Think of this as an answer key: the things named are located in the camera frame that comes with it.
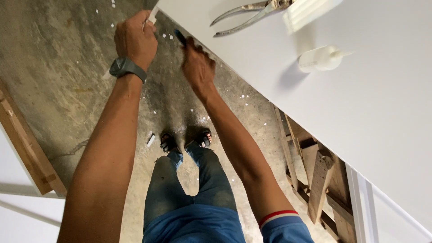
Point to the person's right hand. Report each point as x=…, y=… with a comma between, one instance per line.
x=197, y=69

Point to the person's left hand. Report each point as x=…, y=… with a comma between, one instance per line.
x=135, y=40

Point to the person's right fingers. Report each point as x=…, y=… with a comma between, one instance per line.
x=201, y=54

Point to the white edge banding strip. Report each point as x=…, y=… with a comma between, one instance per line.
x=153, y=15

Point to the metal pincers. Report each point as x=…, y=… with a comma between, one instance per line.
x=251, y=15

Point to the grey wrist watch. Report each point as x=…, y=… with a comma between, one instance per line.
x=125, y=67

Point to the black sandal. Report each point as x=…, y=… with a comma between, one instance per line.
x=167, y=142
x=204, y=138

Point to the white strip offcut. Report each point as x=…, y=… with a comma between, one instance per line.
x=151, y=140

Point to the white translucent plastic box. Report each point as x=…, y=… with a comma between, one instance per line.
x=307, y=15

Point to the white glue bottle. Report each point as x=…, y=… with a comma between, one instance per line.
x=319, y=59

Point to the blue jeans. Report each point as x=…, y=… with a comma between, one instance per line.
x=202, y=182

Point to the large white laminated board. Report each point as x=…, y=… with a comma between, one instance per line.
x=354, y=101

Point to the wooden trestle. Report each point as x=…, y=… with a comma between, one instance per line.
x=320, y=175

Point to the blue shirt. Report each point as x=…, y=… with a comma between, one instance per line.
x=202, y=226

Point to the wood-framed white panel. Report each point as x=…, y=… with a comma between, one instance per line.
x=23, y=162

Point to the white trim rail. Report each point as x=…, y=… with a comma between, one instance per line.
x=362, y=209

